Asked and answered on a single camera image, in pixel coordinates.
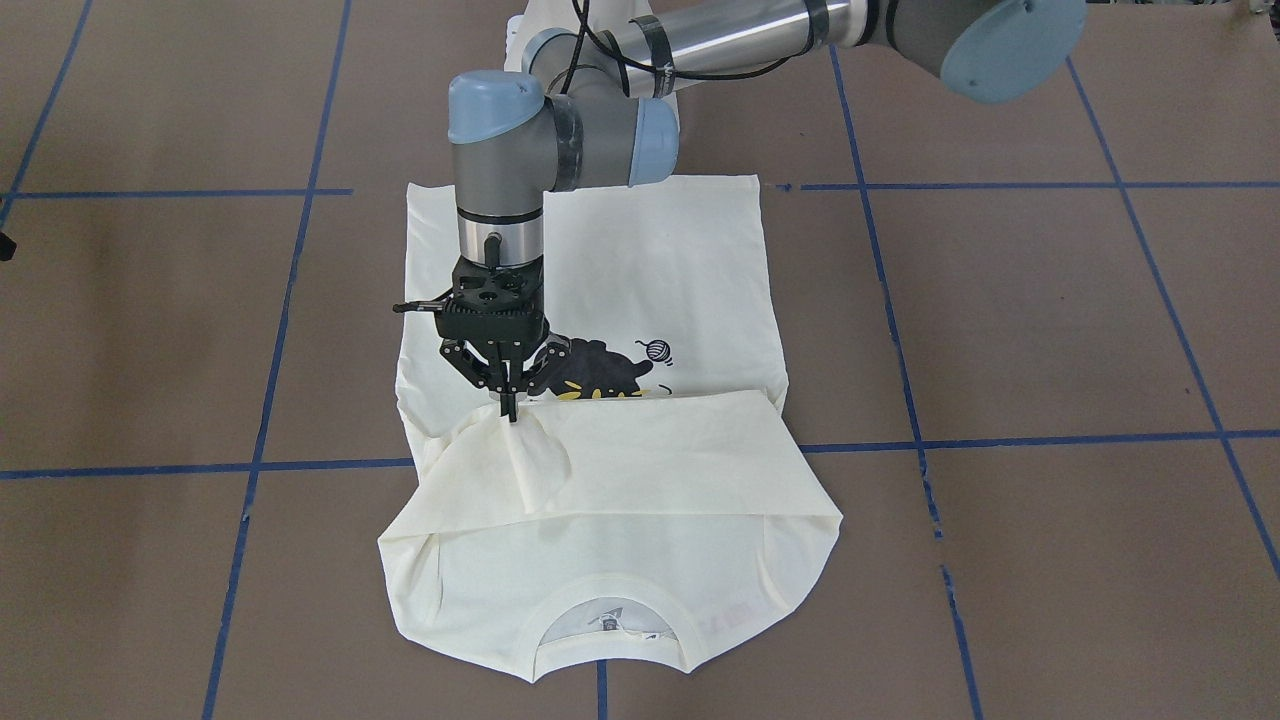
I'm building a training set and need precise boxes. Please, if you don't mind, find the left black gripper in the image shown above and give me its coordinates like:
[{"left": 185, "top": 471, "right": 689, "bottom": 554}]
[{"left": 435, "top": 258, "right": 571, "bottom": 424}]

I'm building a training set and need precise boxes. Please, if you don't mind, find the cream long-sleeve cat shirt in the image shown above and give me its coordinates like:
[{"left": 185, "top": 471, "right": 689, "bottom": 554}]
[{"left": 378, "top": 176, "right": 842, "bottom": 682}]

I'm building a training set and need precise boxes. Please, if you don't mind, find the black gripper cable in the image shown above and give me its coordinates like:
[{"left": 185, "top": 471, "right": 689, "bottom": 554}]
[{"left": 561, "top": 0, "right": 801, "bottom": 101}]

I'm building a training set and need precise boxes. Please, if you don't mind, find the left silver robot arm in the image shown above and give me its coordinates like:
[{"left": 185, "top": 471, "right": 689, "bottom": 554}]
[{"left": 399, "top": 1, "right": 1087, "bottom": 421}]

